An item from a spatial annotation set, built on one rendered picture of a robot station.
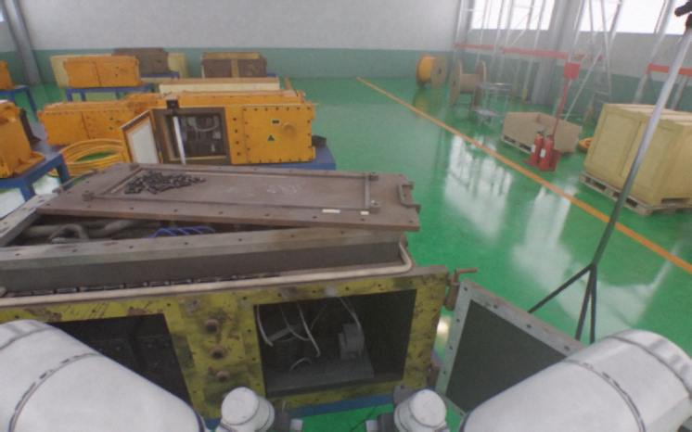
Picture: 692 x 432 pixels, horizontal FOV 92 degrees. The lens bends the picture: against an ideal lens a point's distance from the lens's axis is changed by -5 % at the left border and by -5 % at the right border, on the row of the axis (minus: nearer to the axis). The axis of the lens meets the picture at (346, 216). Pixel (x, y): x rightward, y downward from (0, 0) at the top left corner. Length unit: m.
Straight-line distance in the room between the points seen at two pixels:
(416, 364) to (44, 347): 1.17
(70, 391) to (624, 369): 0.59
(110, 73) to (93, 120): 2.80
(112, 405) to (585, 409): 0.47
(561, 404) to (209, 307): 0.91
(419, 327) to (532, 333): 0.37
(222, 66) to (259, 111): 5.93
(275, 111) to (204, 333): 2.71
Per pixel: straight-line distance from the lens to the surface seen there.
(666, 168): 5.46
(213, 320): 1.14
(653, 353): 0.55
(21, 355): 0.54
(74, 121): 7.61
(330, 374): 1.43
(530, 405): 0.46
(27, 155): 4.93
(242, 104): 3.71
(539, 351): 1.14
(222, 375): 1.31
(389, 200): 1.26
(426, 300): 1.21
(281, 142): 3.67
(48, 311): 1.25
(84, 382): 0.47
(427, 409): 0.98
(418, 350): 1.38
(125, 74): 10.03
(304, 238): 1.06
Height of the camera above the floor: 1.90
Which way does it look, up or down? 28 degrees down
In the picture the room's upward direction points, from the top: 2 degrees clockwise
